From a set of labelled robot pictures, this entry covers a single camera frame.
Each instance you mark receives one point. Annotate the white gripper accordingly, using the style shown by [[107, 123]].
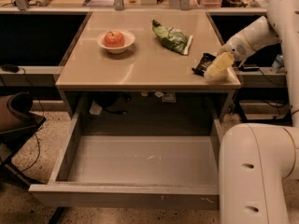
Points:
[[237, 46]]

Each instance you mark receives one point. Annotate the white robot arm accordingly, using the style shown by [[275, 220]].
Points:
[[255, 158]]

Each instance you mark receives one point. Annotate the beige cabinet with drawer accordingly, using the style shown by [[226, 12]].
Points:
[[147, 77]]

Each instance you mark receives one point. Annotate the open grey drawer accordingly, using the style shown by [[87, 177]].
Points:
[[137, 160]]

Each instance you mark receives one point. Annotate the white stick with black base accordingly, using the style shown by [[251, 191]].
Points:
[[247, 68]]

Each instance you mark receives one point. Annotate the small plastic bottle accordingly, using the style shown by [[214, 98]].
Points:
[[277, 64]]

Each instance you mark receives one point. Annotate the green chip bag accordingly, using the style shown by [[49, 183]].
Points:
[[172, 38]]

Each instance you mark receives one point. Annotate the white ceramic bowl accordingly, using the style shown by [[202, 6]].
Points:
[[128, 37]]

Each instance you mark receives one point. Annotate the red apple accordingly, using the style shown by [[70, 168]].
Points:
[[114, 39]]

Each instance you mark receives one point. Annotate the black device on shelf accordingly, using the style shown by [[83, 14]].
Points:
[[10, 68]]

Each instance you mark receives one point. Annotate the dark brown chair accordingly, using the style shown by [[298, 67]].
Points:
[[17, 125]]

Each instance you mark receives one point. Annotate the black table leg frame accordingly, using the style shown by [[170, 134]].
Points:
[[264, 111]]

